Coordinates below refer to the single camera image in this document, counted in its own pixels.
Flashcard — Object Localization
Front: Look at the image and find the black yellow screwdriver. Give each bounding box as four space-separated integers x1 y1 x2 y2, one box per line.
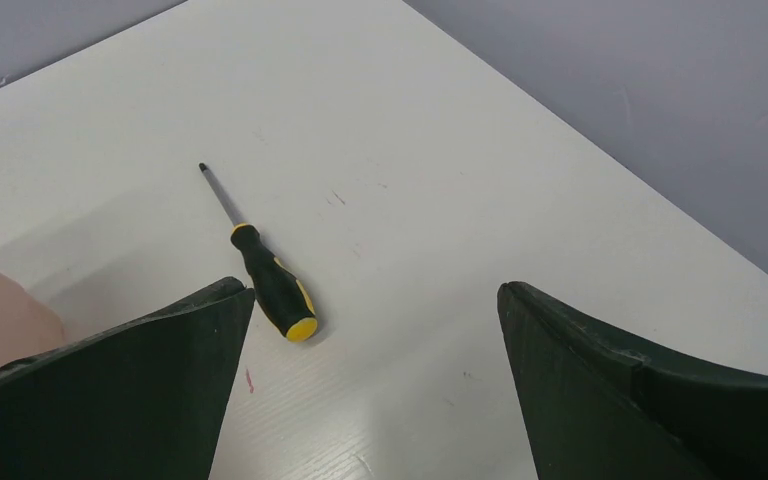
198 163 319 343

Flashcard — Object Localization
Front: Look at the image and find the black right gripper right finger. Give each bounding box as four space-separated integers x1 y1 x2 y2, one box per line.
497 282 768 479

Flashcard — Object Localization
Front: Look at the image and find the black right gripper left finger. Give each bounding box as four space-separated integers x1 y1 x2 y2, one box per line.
0 277 255 479

